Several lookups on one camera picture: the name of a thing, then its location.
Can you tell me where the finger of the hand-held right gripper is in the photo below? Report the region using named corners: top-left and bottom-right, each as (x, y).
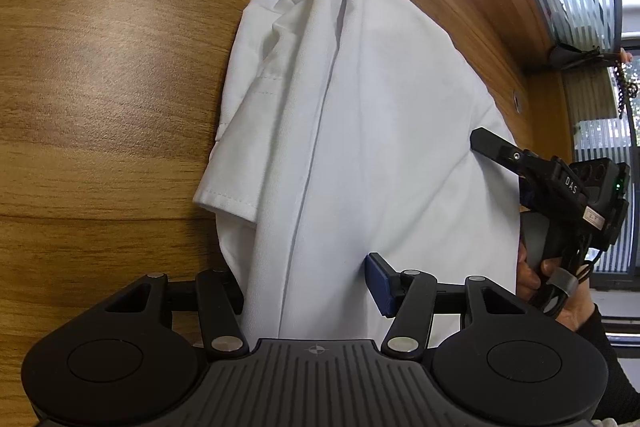
top-left (470, 127), bottom-right (556, 192)
top-left (519, 179), bottom-right (547, 214)

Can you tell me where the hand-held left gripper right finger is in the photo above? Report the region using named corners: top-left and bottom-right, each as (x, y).
top-left (365, 252), bottom-right (531, 358)

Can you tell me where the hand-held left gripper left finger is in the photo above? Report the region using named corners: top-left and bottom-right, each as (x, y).
top-left (105, 269), bottom-right (251, 358)

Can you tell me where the white shirt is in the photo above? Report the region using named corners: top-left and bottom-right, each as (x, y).
top-left (194, 0), bottom-right (523, 340)

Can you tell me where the person's right forearm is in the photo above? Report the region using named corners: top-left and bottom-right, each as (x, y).
top-left (575, 304), bottom-right (640, 425)

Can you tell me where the person's right hand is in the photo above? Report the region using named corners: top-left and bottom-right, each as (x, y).
top-left (515, 241), bottom-right (597, 330)

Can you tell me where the dark grey corner piece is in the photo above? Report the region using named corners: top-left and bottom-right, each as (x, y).
top-left (547, 44), bottom-right (603, 70)

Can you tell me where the black cable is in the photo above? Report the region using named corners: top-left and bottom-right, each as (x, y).
top-left (537, 247), bottom-right (603, 318)

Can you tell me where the dark bead chain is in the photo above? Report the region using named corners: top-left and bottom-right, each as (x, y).
top-left (611, 63), bottom-right (638, 120)

